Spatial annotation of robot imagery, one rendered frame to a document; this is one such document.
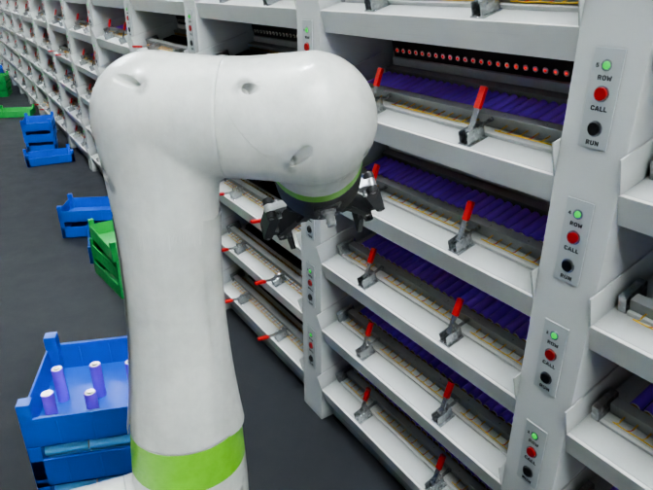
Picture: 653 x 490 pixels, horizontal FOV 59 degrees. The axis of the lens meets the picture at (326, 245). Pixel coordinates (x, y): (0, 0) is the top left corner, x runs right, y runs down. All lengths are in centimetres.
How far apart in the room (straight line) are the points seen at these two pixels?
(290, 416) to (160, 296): 122
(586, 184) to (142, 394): 60
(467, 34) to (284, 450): 112
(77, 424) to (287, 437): 78
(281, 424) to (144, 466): 108
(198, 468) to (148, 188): 28
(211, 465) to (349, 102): 37
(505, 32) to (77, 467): 92
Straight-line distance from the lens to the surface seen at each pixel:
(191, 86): 46
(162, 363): 55
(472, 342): 113
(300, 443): 162
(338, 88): 45
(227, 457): 62
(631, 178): 81
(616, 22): 80
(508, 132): 99
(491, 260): 101
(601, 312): 89
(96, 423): 97
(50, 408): 100
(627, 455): 98
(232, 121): 45
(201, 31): 191
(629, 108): 79
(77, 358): 115
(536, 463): 106
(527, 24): 87
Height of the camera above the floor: 112
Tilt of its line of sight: 24 degrees down
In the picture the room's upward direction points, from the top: straight up
